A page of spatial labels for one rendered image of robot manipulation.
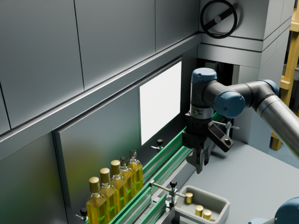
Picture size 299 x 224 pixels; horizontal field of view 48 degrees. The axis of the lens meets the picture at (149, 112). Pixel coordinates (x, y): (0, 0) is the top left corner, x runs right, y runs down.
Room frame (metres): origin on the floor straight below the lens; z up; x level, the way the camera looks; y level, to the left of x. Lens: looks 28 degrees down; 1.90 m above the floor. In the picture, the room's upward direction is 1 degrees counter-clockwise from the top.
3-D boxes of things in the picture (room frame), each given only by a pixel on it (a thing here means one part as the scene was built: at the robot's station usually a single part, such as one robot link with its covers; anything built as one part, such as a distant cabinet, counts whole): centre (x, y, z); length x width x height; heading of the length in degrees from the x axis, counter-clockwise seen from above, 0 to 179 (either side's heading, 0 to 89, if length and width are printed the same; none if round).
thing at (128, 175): (1.07, 0.10, 0.99); 0.06 x 0.06 x 0.21; 57
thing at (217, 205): (1.14, -0.22, 0.80); 0.22 x 0.17 x 0.09; 57
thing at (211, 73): (0.96, -0.17, 1.48); 0.09 x 0.08 x 0.11; 26
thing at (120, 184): (1.02, 0.13, 0.99); 0.06 x 0.06 x 0.21; 57
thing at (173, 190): (1.10, -0.07, 0.95); 0.17 x 0.03 x 0.12; 57
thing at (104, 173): (0.97, 0.16, 1.14); 0.04 x 0.04 x 0.04
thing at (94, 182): (0.92, 0.19, 1.14); 0.04 x 0.04 x 0.04
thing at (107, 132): (1.36, 0.07, 1.15); 0.90 x 0.03 x 0.34; 147
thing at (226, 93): (0.88, -0.23, 1.48); 0.11 x 0.11 x 0.08; 26
